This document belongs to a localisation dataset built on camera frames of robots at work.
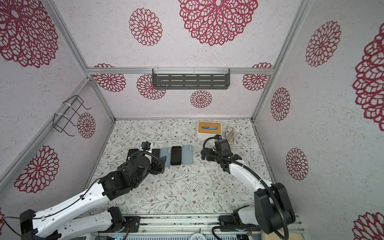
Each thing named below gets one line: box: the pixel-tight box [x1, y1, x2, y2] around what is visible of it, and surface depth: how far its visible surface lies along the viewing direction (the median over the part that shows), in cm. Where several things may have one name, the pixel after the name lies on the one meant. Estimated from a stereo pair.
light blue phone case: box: [182, 145, 193, 165], surface depth 103 cm
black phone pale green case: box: [126, 148, 139, 162], surface depth 102 cm
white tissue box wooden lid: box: [197, 121, 222, 140], surface depth 112 cm
